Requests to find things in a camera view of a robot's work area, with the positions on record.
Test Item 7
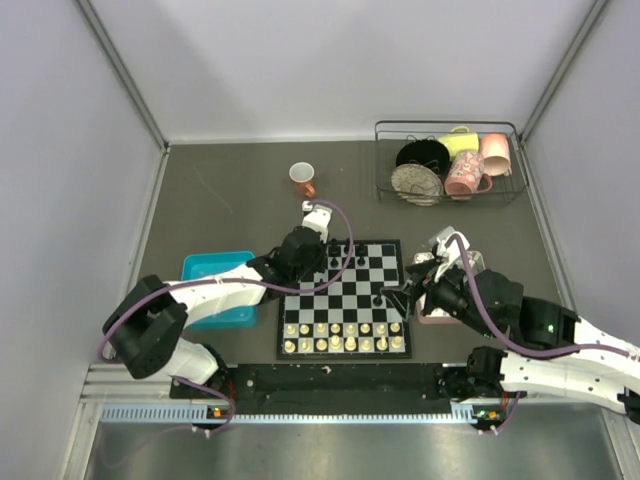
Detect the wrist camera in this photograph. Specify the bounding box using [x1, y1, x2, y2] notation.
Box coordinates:
[301, 200, 332, 244]
[429, 226, 470, 283]

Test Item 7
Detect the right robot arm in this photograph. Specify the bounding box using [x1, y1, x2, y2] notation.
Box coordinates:
[375, 259, 639, 422]

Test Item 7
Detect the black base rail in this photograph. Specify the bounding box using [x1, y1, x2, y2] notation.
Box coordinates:
[229, 363, 474, 415]

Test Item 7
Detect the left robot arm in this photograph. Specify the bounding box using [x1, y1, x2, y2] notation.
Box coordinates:
[103, 226, 328, 397]

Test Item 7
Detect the pink marbled cup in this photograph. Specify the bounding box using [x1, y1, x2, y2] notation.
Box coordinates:
[480, 133, 511, 177]

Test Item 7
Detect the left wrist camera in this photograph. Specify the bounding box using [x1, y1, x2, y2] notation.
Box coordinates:
[301, 200, 332, 244]

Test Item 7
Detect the chess board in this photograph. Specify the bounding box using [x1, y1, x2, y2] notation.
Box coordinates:
[276, 239, 412, 361]

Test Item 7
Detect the blue plastic tray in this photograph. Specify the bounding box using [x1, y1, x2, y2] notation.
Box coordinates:
[181, 251, 257, 331]

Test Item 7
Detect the black bowl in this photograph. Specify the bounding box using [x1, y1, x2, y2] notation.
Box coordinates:
[395, 139, 450, 175]

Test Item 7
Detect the orange mug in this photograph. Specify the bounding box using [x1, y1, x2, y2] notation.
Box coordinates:
[288, 162, 316, 199]

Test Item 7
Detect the pink floral mug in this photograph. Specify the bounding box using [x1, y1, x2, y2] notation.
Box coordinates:
[444, 150, 493, 201]

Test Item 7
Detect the pink metal tray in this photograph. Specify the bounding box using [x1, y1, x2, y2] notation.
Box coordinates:
[413, 250, 486, 325]

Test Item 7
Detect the wire dish rack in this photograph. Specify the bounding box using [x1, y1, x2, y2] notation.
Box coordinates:
[374, 120, 528, 207]

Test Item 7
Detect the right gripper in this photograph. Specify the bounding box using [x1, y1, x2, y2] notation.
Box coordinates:
[380, 257, 498, 339]

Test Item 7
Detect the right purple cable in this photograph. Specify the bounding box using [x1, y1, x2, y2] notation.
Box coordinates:
[444, 234, 640, 434]

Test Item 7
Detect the patterned plate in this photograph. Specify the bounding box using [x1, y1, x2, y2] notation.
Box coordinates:
[391, 163, 443, 202]

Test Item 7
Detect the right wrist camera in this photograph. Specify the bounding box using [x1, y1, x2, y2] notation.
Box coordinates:
[429, 226, 470, 283]

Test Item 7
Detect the yellow mug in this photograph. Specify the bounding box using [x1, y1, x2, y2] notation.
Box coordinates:
[438, 126, 480, 159]

